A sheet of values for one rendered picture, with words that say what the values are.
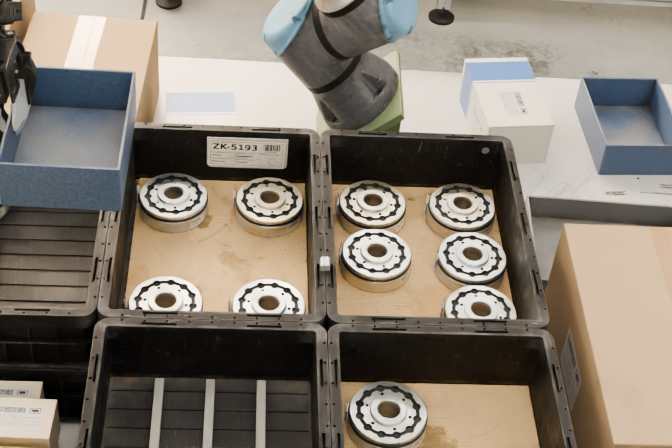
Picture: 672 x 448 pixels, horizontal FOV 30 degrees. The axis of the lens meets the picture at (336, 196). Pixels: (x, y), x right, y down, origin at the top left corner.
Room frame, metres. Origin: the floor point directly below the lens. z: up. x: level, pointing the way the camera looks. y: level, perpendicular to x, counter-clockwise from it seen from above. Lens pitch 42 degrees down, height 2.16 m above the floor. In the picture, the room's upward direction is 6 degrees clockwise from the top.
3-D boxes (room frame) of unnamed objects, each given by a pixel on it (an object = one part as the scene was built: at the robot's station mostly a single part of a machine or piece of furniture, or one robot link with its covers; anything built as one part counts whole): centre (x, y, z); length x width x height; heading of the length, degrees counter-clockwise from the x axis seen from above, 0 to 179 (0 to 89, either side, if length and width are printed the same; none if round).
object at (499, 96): (1.84, -0.29, 0.75); 0.20 x 0.12 x 0.09; 12
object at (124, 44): (1.69, 0.45, 0.78); 0.30 x 0.22 x 0.16; 3
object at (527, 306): (1.32, -0.13, 0.87); 0.40 x 0.30 x 0.11; 6
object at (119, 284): (1.29, 0.16, 0.87); 0.40 x 0.30 x 0.11; 6
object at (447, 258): (1.33, -0.21, 0.86); 0.10 x 0.10 x 0.01
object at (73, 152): (1.23, 0.35, 1.10); 0.20 x 0.15 x 0.07; 5
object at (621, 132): (1.84, -0.53, 0.74); 0.20 x 0.15 x 0.07; 9
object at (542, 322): (1.32, -0.13, 0.92); 0.40 x 0.30 x 0.02; 6
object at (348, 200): (1.42, -0.06, 0.86); 0.10 x 0.10 x 0.01
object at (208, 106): (1.65, 0.24, 0.75); 0.20 x 0.12 x 0.09; 10
